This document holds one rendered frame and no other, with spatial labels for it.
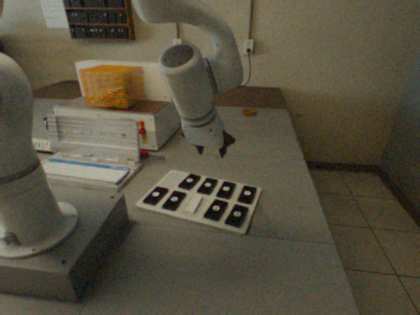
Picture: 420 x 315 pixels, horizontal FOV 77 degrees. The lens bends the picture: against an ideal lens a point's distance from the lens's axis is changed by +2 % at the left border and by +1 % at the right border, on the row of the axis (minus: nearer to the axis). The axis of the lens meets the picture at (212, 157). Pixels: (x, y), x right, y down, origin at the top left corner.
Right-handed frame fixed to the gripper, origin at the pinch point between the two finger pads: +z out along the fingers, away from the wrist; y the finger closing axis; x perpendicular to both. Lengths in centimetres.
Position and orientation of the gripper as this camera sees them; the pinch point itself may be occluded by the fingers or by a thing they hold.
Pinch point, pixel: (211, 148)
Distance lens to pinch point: 74.4
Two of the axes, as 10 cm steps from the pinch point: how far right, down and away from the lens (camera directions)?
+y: 9.4, 1.5, -3.1
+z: 1.9, 5.1, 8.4
